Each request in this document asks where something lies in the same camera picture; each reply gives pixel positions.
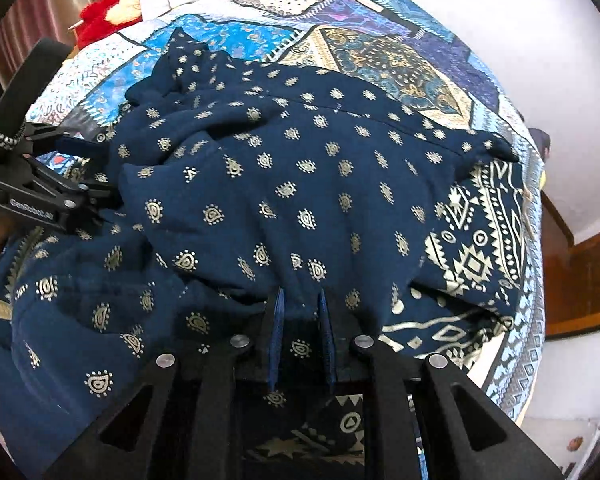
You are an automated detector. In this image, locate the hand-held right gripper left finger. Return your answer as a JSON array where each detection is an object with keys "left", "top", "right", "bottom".
[{"left": 45, "top": 287, "right": 288, "bottom": 480}]

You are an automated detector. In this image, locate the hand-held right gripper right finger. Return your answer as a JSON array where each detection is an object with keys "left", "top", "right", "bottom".
[{"left": 317, "top": 287, "right": 565, "bottom": 480}]

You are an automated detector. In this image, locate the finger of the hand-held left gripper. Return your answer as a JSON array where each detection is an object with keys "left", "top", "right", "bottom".
[
  {"left": 40, "top": 160, "right": 126, "bottom": 217},
  {"left": 25, "top": 122, "right": 112, "bottom": 160}
]

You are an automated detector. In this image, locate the navy patterned hooded robe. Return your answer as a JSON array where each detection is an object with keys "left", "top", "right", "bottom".
[{"left": 0, "top": 27, "right": 531, "bottom": 480}]

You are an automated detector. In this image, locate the red plush toy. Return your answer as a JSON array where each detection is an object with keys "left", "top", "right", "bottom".
[{"left": 74, "top": 0, "right": 147, "bottom": 50}]

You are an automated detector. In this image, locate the striped pink gold curtain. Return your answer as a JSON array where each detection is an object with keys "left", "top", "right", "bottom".
[{"left": 0, "top": 0, "right": 148, "bottom": 53}]

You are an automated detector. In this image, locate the wooden door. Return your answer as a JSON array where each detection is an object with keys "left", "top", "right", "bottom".
[{"left": 539, "top": 187, "right": 600, "bottom": 342}]

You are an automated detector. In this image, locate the white appliance with stickers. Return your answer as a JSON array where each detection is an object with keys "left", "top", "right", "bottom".
[{"left": 520, "top": 395, "right": 600, "bottom": 480}]

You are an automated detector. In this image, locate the blue patchwork blanket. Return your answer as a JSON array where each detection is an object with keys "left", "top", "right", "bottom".
[{"left": 25, "top": 0, "right": 547, "bottom": 422}]

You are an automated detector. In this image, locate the black white beaded strap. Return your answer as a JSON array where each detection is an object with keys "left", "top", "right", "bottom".
[{"left": 0, "top": 104, "right": 27, "bottom": 147}]

